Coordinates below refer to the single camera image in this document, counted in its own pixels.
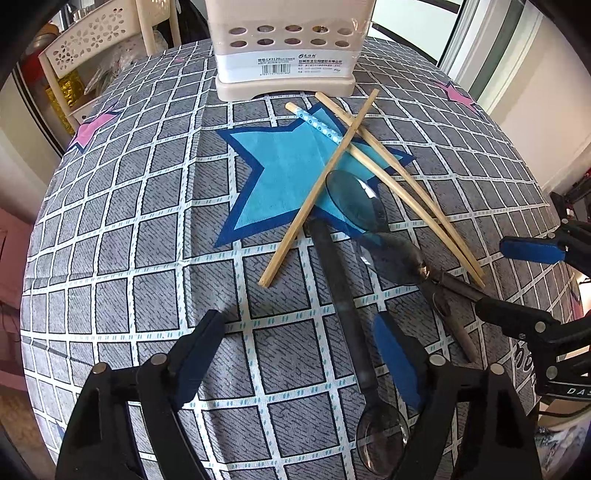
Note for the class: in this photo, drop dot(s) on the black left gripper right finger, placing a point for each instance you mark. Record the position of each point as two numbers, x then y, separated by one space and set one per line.
498 442

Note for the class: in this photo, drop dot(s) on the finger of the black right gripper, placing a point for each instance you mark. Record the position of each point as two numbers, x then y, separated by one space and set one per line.
569 243
536 327

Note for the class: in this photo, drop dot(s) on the plain bamboo chopstick crossing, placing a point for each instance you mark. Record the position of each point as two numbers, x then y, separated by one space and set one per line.
273 267

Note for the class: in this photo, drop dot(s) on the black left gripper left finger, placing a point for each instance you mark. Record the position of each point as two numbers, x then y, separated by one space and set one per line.
99 443

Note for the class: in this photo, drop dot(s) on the grey checkered star tablecloth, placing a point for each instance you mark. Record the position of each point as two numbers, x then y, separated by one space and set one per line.
158 219

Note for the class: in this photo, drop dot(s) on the dark handled clear spoon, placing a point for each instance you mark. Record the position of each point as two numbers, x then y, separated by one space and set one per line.
382 432

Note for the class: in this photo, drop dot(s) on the beige perforated storage rack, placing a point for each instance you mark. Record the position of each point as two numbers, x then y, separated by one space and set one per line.
106 27

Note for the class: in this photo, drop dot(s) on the plain bamboo chopstick lower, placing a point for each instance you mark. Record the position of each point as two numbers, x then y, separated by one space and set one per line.
418 209

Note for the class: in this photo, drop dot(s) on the clear grey plastic spoon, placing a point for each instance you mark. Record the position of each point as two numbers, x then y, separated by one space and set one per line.
358 202

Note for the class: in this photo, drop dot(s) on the beige plastic utensil holder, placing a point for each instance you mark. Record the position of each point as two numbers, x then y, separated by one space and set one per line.
264 47

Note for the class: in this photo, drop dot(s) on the blue patterned bamboo chopstick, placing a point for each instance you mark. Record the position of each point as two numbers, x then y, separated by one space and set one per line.
313 121

